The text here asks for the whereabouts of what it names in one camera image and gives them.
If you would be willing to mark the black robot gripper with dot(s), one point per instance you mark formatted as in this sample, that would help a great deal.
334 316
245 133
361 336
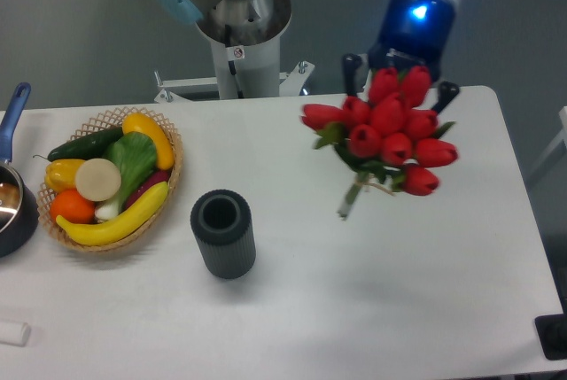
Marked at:
413 33

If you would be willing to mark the red tulip bouquet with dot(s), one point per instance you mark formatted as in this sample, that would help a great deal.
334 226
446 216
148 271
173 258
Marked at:
387 139

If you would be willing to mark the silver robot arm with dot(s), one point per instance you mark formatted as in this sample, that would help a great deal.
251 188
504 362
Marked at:
244 36

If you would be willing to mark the dark grey ribbed vase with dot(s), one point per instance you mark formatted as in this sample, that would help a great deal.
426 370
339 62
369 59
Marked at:
221 221

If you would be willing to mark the purple eggplant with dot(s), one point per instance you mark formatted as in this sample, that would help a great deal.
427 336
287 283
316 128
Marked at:
154 178

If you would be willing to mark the yellow squash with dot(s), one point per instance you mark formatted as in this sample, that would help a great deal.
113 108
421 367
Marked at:
146 125

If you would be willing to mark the green leafy cabbage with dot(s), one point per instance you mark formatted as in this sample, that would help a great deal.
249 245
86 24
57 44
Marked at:
135 156

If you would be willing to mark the black device at table corner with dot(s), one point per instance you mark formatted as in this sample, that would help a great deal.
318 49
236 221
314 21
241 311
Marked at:
551 331

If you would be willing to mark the green cucumber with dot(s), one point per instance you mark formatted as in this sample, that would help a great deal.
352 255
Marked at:
86 147

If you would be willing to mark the round beige onion slice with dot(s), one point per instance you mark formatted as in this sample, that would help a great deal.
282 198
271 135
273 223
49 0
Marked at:
97 179

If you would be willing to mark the yellow banana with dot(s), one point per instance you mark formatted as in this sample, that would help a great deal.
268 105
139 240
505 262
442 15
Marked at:
123 225

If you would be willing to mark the yellow bell pepper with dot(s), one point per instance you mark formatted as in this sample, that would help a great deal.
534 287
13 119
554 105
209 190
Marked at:
60 174

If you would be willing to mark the orange fruit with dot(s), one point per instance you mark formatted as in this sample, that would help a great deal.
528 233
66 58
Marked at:
72 206

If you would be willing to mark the white cylinder object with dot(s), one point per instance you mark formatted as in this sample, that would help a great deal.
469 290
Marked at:
14 333

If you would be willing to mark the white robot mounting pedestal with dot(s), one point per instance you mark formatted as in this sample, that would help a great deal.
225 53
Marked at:
241 72

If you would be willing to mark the white chair frame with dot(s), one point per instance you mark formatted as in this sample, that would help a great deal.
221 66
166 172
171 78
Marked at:
550 156

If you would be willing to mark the blue handled saucepan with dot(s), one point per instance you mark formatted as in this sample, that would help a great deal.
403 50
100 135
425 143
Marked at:
19 210

